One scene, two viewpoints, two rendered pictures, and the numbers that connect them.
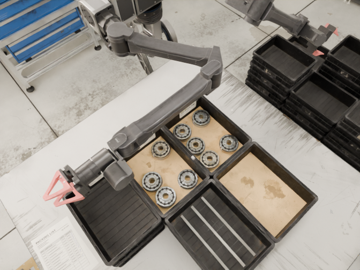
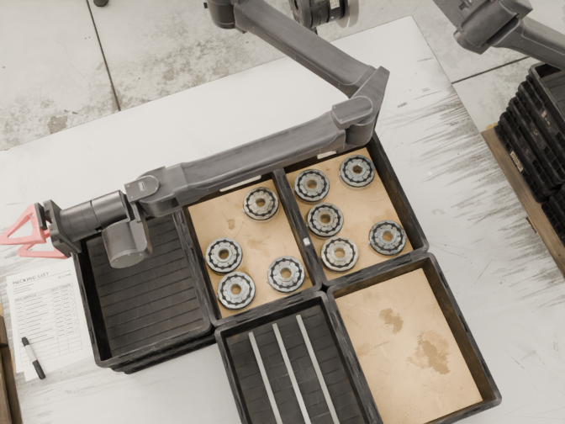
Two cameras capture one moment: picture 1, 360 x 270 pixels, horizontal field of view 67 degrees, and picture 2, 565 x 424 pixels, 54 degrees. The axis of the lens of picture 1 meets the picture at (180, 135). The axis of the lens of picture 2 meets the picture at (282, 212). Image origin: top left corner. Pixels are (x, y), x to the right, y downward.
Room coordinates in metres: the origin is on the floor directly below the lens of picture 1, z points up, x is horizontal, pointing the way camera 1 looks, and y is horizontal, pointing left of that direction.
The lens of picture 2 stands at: (0.09, -0.19, 2.31)
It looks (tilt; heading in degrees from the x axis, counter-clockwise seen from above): 68 degrees down; 24
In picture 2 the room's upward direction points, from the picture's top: 7 degrees counter-clockwise
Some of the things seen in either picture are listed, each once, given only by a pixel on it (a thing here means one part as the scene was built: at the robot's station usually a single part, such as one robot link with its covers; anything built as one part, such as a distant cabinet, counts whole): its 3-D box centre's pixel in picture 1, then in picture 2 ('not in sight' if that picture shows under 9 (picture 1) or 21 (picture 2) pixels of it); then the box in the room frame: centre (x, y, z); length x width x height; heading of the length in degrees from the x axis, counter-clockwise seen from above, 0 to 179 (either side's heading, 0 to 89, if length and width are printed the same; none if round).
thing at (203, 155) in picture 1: (209, 158); (339, 253); (0.54, -0.14, 0.86); 0.10 x 0.10 x 0.01
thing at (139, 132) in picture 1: (170, 108); (256, 158); (0.48, 0.02, 1.45); 0.43 x 0.06 x 0.11; 128
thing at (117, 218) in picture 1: (113, 210); (142, 281); (0.31, 0.35, 0.87); 0.40 x 0.30 x 0.11; 37
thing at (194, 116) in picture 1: (201, 117); (357, 170); (0.80, -0.13, 0.86); 0.10 x 0.10 x 0.01
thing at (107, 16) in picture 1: (111, 25); not in sight; (0.89, 0.23, 1.45); 0.09 x 0.08 x 0.12; 128
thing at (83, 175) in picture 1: (85, 173); (77, 222); (0.28, 0.28, 1.45); 0.07 x 0.07 x 0.10; 39
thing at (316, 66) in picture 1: (301, 59); not in sight; (1.69, -1.17, 0.26); 0.40 x 0.30 x 0.23; 38
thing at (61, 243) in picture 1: (62, 253); (46, 315); (0.15, 0.64, 0.70); 0.33 x 0.23 x 0.01; 38
